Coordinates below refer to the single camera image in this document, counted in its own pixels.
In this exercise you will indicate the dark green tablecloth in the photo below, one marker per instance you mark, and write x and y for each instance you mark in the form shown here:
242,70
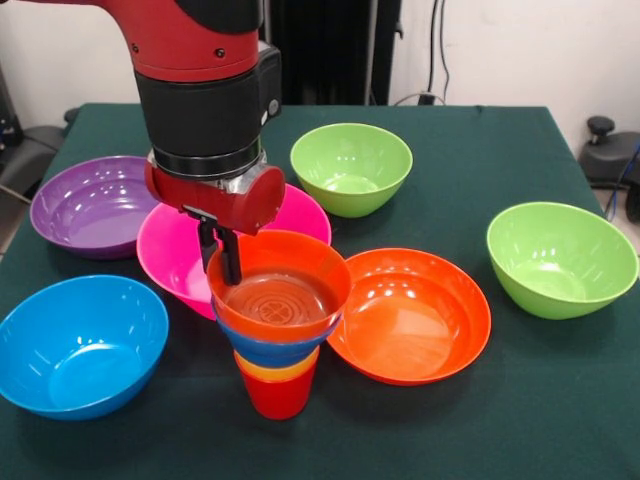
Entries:
400,440

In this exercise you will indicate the purple plastic bowl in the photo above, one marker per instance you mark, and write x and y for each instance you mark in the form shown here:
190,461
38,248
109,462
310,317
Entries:
90,215

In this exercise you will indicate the small ribbed orange-red bowl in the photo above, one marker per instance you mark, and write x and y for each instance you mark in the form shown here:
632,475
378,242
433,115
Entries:
300,260

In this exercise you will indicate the green plastic bowl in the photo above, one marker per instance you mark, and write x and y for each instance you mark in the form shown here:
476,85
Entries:
565,260
350,165

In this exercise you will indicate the orange plastic cup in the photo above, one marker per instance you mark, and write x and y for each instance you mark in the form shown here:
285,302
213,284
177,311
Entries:
275,376
242,361

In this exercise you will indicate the small dark blue bowl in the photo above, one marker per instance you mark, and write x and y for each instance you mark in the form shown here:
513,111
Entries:
265,345

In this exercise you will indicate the pink plastic bowl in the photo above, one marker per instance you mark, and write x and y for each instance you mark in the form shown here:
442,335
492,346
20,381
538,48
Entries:
170,250

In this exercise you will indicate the large orange-red plastic bowl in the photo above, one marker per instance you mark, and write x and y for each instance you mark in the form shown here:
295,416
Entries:
415,320

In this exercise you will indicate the red plastic cup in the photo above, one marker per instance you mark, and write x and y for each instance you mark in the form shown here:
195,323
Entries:
277,397

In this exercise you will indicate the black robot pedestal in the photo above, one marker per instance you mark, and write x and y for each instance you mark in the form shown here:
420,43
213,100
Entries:
340,50

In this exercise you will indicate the light blue plastic bowl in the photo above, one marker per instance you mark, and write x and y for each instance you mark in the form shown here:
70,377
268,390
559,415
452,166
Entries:
80,350

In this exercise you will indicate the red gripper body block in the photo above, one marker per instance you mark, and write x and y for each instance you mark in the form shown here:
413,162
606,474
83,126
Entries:
250,205

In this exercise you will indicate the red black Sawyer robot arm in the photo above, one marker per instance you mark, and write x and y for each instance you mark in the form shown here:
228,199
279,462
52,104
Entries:
200,100

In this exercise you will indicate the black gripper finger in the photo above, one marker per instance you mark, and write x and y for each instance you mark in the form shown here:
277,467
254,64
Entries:
231,255
206,245

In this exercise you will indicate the dark grey chair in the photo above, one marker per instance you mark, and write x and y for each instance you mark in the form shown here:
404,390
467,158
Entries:
607,155
30,155

